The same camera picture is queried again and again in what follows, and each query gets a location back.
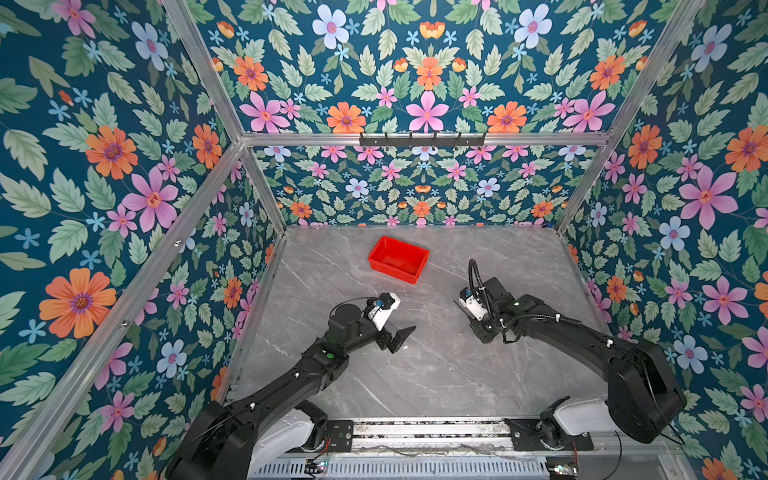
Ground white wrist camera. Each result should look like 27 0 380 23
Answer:
457 288 487 322
365 292 401 331

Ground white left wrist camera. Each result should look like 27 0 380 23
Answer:
365 292 401 331

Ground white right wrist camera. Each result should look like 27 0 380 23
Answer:
457 288 487 322

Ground red plastic bin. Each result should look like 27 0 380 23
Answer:
368 236 430 284

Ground white perforated cable duct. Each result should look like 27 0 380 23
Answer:
250 457 550 479

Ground black wall hook rail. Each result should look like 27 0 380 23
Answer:
358 132 486 149

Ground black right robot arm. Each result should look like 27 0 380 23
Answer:
457 278 687 450

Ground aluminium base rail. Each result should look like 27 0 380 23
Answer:
185 415 685 463

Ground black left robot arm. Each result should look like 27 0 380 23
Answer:
165 293 413 479

